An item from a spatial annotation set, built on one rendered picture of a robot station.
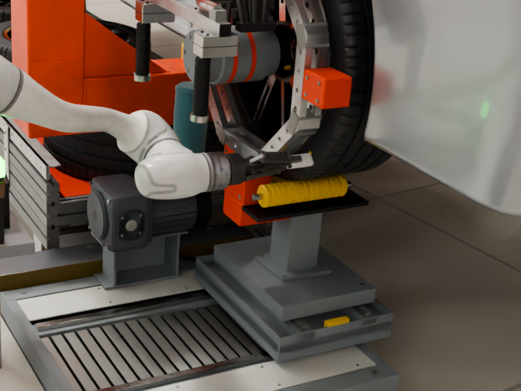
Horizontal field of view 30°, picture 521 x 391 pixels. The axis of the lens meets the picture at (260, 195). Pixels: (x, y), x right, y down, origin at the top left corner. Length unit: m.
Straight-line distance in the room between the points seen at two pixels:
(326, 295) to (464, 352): 0.51
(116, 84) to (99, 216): 0.38
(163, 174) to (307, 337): 0.67
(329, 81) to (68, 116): 0.57
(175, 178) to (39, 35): 0.71
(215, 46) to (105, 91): 0.69
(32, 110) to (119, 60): 0.89
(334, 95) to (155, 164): 0.42
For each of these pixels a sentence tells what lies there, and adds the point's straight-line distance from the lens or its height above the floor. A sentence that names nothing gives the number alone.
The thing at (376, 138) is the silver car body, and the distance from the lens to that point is 2.16.
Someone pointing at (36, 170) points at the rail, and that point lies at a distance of 3.05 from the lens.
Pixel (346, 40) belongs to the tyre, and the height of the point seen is 0.95.
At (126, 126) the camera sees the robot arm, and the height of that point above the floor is 0.73.
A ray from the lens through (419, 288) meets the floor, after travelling 3.24.
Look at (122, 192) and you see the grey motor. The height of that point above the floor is 0.41.
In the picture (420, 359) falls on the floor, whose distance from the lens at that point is 2.84.
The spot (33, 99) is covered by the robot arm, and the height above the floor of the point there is 0.87.
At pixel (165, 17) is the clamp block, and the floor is 0.91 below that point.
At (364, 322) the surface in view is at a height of 0.16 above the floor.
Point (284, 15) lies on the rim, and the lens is 2.48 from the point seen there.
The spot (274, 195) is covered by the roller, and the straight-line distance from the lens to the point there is 2.44.
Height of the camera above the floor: 1.45
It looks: 22 degrees down
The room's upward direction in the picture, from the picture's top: 5 degrees clockwise
